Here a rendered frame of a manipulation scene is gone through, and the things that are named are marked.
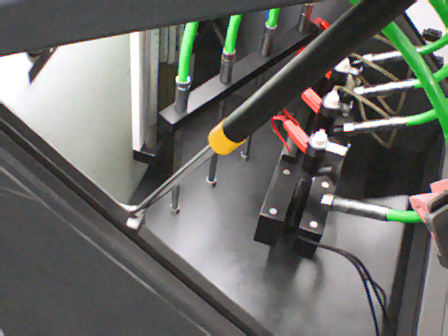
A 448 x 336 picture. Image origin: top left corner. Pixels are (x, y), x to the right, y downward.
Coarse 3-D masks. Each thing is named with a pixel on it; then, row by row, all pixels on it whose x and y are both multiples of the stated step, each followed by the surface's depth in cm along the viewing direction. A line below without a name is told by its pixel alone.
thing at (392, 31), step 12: (192, 24) 76; (192, 36) 78; (396, 36) 57; (408, 48) 57; (180, 60) 82; (408, 60) 58; (420, 60) 58; (180, 72) 84; (420, 72) 58; (180, 84) 86; (432, 84) 58; (432, 96) 58; (444, 96) 59; (444, 108) 59; (444, 120) 59; (444, 132) 60; (396, 216) 72; (408, 216) 71
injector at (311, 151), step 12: (312, 144) 86; (312, 156) 87; (324, 156) 88; (300, 168) 92; (312, 168) 89; (324, 168) 90; (300, 180) 94; (312, 180) 93; (300, 192) 95; (300, 204) 98; (288, 216) 102
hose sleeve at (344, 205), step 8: (336, 200) 78; (344, 200) 78; (352, 200) 77; (336, 208) 78; (344, 208) 77; (352, 208) 77; (360, 208) 76; (368, 208) 75; (376, 208) 74; (384, 208) 74; (368, 216) 75; (376, 216) 74; (384, 216) 73
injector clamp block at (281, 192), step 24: (312, 120) 108; (336, 120) 108; (336, 144) 105; (288, 168) 101; (336, 168) 102; (288, 192) 98; (312, 192) 99; (264, 216) 96; (312, 216) 96; (264, 240) 101
